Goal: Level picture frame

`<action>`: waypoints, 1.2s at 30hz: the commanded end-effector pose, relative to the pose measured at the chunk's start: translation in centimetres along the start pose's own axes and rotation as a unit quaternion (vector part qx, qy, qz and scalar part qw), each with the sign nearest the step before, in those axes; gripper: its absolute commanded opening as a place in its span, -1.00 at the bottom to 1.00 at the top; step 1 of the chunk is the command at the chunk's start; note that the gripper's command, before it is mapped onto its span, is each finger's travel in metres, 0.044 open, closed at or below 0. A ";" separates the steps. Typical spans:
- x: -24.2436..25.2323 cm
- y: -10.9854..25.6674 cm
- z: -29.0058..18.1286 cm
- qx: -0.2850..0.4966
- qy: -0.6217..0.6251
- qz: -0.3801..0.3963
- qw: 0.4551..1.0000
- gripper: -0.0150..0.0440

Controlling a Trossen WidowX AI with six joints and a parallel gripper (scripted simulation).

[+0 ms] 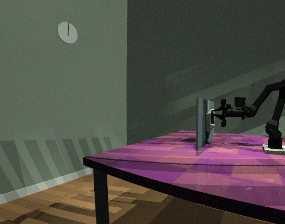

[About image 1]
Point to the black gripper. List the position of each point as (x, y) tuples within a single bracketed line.
[(226, 112)]

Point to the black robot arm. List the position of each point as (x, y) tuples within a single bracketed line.
[(275, 139)]

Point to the dark picture frame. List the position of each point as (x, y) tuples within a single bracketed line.
[(210, 120)]

